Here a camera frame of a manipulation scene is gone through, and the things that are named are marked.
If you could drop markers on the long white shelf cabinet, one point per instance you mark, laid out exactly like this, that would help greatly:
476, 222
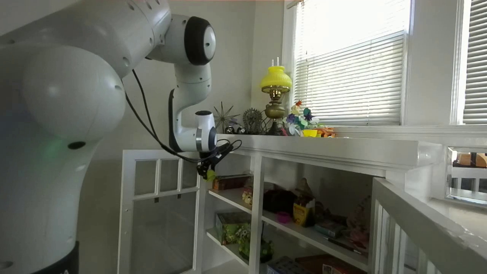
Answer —
313, 149

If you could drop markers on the dark round ornament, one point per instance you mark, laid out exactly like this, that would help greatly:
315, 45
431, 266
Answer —
253, 121

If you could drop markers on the white window blind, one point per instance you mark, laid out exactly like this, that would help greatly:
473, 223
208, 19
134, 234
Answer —
476, 61
354, 70

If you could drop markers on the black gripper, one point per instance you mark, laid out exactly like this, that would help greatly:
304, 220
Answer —
208, 158

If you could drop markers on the yellow plush toy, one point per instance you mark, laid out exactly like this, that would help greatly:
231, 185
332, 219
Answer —
246, 195

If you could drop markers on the red board game box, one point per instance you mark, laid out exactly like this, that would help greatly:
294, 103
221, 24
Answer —
329, 263

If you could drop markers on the black pouch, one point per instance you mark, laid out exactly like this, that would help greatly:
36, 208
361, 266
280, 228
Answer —
278, 199

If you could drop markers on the small yellow cup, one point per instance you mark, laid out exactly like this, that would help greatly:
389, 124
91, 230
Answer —
309, 132

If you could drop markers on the green tennis ball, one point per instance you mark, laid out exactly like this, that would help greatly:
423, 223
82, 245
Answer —
210, 175

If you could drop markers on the small pink ball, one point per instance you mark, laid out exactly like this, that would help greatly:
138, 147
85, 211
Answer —
283, 217

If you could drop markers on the white glass-pane cabinet door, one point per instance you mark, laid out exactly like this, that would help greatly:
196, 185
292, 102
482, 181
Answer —
126, 213
431, 222

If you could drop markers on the spiky air plant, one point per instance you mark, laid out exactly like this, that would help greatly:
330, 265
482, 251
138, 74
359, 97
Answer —
225, 117

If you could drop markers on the brass lamp with yellow shade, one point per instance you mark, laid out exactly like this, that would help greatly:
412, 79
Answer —
275, 80

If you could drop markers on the green plush toy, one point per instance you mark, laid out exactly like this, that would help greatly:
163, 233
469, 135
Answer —
236, 233

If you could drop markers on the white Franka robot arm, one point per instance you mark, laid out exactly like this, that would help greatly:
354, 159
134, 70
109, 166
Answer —
61, 100

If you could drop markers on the flat red game box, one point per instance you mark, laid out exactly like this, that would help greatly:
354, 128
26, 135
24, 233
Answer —
230, 182

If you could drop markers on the orange toy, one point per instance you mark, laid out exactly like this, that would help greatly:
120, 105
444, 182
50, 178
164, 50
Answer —
327, 132

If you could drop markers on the colourful toys on shelf top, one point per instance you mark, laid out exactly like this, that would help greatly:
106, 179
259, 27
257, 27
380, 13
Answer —
298, 118

